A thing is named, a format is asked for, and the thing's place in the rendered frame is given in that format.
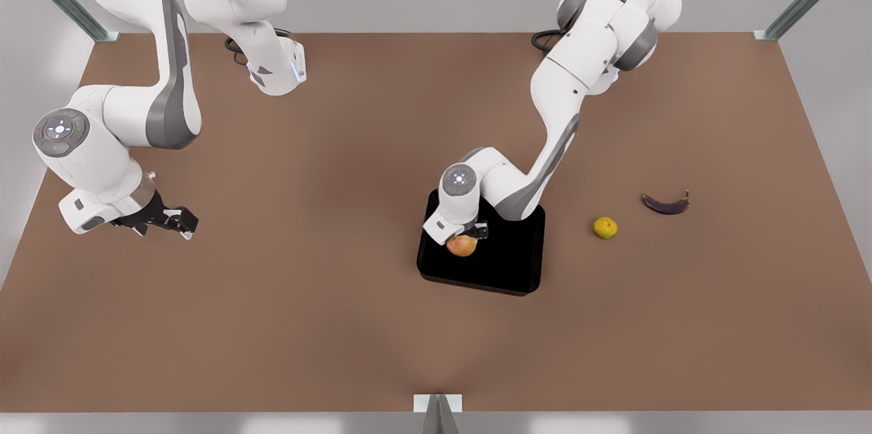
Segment red yellow apple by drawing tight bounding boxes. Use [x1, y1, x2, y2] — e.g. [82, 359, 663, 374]
[446, 234, 478, 258]

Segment black rectangular tray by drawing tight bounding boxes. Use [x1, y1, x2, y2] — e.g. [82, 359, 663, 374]
[416, 188, 547, 297]

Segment dark purple overripe banana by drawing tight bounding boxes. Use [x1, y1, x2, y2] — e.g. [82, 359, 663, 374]
[640, 189, 691, 216]

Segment black cable loop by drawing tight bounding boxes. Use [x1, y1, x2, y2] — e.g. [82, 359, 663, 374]
[224, 28, 293, 67]
[531, 30, 564, 55]

